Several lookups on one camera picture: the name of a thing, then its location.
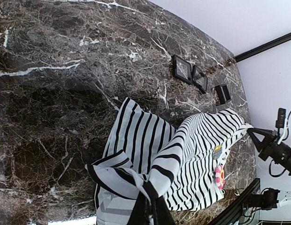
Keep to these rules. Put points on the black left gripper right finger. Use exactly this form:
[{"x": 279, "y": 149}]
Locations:
[{"x": 156, "y": 211}]

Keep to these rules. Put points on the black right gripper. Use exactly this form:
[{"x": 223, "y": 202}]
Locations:
[{"x": 265, "y": 143}]

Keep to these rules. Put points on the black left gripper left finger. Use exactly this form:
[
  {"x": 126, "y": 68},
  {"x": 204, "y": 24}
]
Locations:
[{"x": 142, "y": 212}]

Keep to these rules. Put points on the round yellow grey brooch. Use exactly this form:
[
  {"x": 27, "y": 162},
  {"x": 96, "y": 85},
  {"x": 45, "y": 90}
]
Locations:
[{"x": 217, "y": 152}]

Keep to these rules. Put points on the black white striped garment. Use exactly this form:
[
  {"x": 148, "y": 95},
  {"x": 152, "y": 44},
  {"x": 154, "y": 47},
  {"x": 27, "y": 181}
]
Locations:
[{"x": 177, "y": 161}]

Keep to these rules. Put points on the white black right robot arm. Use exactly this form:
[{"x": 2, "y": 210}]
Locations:
[{"x": 284, "y": 160}]

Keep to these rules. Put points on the pink flower brooch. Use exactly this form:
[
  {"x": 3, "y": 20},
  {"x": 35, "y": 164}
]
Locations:
[{"x": 220, "y": 177}]

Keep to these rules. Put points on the black display box right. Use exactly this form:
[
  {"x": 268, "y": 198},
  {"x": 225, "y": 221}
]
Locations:
[{"x": 223, "y": 93}]

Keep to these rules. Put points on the black display box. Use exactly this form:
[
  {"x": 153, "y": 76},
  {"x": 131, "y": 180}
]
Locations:
[
  {"x": 223, "y": 93},
  {"x": 199, "y": 79},
  {"x": 181, "y": 69}
]

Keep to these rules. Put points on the black display box middle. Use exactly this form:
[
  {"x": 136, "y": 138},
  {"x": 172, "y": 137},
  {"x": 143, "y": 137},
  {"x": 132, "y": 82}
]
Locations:
[{"x": 199, "y": 79}]

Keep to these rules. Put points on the black display box left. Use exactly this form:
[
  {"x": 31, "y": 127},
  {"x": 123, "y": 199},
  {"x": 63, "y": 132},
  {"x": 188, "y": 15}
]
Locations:
[{"x": 181, "y": 69}]

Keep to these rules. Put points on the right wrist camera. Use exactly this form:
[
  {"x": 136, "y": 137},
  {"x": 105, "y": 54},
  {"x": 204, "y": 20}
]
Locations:
[{"x": 281, "y": 125}]

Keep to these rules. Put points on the black right frame post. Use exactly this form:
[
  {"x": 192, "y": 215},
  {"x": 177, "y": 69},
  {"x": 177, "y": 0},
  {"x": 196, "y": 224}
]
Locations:
[{"x": 264, "y": 47}]

